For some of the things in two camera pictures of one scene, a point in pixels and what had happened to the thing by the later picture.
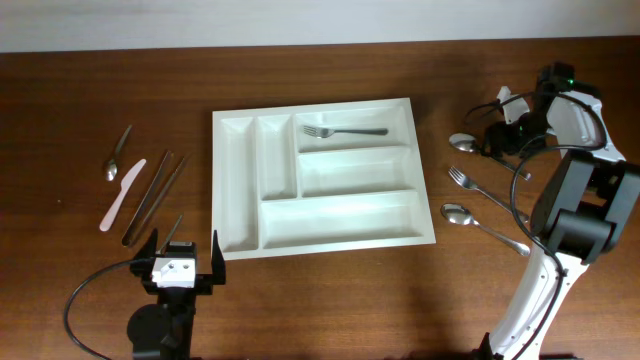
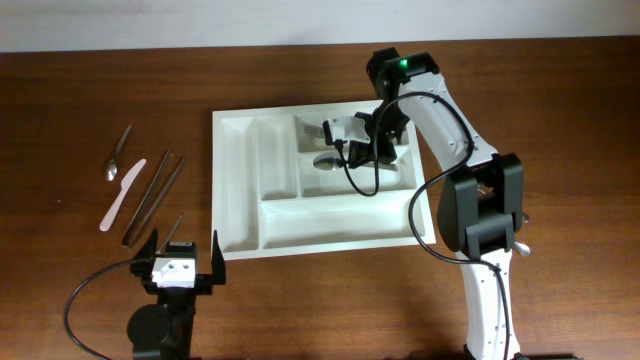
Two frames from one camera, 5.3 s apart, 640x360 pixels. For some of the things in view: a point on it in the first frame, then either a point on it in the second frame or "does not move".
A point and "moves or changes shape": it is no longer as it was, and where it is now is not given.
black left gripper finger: (149, 249) does not move
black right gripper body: (500, 138) → (360, 151)
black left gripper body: (207, 285) does not move
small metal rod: (172, 233) does not move
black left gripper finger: (218, 264) does not move
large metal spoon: (468, 143) moves or changes shape
